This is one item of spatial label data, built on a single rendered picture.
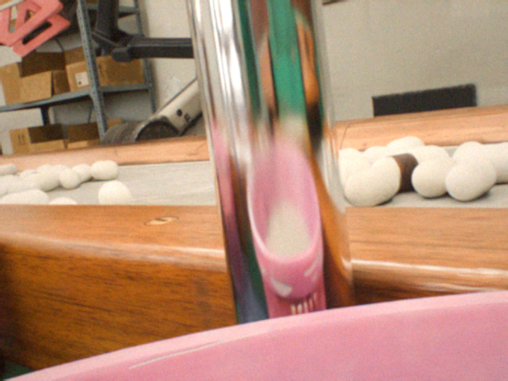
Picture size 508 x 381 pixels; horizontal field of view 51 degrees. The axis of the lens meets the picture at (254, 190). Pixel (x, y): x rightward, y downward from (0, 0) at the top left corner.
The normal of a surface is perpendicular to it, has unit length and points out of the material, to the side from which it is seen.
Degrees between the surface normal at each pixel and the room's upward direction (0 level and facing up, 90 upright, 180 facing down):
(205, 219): 0
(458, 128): 45
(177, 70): 90
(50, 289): 90
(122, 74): 90
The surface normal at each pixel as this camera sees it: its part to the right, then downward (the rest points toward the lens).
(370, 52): -0.57, 0.22
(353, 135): -0.52, -0.54
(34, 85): -0.57, -0.02
